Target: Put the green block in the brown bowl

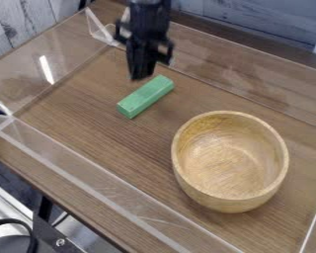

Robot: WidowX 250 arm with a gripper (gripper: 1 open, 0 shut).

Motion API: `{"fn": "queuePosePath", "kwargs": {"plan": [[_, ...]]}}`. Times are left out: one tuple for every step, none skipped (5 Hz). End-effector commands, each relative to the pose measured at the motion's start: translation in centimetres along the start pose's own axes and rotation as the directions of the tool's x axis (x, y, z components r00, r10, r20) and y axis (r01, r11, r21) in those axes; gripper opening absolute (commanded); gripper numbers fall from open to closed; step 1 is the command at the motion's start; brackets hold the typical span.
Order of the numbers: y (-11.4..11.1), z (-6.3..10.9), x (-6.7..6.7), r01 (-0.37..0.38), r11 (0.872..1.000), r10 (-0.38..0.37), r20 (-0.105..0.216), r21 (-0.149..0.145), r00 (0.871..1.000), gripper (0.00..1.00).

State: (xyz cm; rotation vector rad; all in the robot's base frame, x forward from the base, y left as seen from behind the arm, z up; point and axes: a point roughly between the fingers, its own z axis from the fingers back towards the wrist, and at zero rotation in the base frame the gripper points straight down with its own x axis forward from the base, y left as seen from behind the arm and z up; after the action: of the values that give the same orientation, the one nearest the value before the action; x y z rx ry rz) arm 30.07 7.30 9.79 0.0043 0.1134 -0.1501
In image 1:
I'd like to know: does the clear acrylic tray wall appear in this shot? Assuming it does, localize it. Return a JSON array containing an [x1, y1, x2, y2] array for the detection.
[[0, 0, 316, 253]]

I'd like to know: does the green rectangular block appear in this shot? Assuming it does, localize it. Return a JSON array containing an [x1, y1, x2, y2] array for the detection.
[[117, 75, 173, 119]]

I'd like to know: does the black table leg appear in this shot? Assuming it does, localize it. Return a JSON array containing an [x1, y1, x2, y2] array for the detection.
[[38, 197, 53, 221]]

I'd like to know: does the black cable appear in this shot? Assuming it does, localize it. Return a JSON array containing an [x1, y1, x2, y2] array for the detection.
[[0, 217, 41, 253]]

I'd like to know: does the light wooden bowl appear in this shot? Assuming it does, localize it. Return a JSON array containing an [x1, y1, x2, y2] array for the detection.
[[170, 111, 289, 213]]

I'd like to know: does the black metal bracket with screw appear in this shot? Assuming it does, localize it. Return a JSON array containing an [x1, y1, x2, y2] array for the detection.
[[33, 216, 86, 253]]

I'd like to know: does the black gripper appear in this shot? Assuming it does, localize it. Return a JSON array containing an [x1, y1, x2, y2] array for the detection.
[[114, 1, 173, 80]]

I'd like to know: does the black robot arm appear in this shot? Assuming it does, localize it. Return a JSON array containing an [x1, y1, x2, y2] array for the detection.
[[113, 0, 173, 80]]

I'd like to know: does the clear acrylic corner bracket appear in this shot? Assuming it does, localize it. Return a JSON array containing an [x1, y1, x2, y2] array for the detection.
[[85, 7, 131, 46]]

